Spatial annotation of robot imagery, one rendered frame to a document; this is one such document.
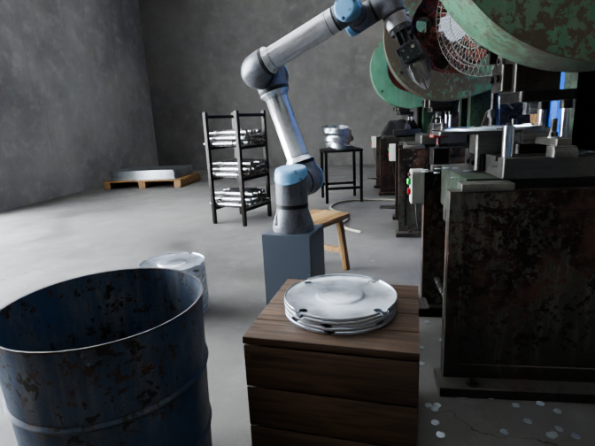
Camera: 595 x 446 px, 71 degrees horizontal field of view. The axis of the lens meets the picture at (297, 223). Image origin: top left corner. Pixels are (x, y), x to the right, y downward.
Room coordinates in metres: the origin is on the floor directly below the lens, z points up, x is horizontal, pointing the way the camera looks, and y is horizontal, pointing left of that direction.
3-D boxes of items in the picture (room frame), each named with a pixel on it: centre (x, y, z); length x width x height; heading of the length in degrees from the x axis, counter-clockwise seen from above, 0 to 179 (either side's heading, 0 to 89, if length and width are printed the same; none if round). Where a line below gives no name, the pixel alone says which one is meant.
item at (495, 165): (1.38, -0.77, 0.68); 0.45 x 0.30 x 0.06; 171
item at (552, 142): (1.22, -0.75, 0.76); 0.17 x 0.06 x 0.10; 171
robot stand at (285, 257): (1.50, 0.02, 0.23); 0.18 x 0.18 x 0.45; 70
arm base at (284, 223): (1.50, 0.02, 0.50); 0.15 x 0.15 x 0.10
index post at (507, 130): (1.23, -0.62, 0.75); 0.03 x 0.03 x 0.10; 81
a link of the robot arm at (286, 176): (1.50, 0.01, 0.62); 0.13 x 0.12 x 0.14; 156
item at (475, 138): (1.41, -0.60, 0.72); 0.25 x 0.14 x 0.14; 81
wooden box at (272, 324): (1.02, -0.10, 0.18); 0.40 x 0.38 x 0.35; 74
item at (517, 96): (1.38, -0.78, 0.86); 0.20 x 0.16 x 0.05; 171
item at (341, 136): (4.49, -0.49, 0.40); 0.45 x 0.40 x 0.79; 3
